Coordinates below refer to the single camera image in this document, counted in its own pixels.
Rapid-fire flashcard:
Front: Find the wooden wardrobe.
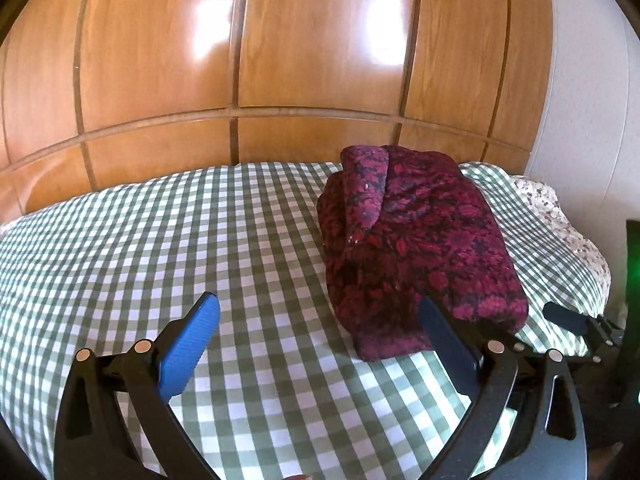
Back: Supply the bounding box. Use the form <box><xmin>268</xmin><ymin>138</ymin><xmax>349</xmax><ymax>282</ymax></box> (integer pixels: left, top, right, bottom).
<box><xmin>1</xmin><ymin>0</ymin><xmax>553</xmax><ymax>221</ymax></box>

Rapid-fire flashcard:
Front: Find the person's left hand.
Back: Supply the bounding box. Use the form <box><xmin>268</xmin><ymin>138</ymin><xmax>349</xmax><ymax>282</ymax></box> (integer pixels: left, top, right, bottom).
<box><xmin>284</xmin><ymin>474</ymin><xmax>311</xmax><ymax>480</ymax></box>

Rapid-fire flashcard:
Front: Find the red floral knit garment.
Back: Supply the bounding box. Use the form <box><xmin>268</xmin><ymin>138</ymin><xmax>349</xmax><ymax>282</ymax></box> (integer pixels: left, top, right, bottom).
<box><xmin>317</xmin><ymin>145</ymin><xmax>528</xmax><ymax>362</ymax></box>

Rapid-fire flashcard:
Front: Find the floral bed cover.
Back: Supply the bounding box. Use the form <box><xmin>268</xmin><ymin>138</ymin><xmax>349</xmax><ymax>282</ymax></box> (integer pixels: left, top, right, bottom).
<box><xmin>511</xmin><ymin>176</ymin><xmax>612</xmax><ymax>313</ymax></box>

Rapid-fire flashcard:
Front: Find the green checked bed sheet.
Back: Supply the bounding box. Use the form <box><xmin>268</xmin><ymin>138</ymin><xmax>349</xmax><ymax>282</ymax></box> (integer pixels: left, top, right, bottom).
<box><xmin>1</xmin><ymin>162</ymin><xmax>601</xmax><ymax>479</ymax></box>

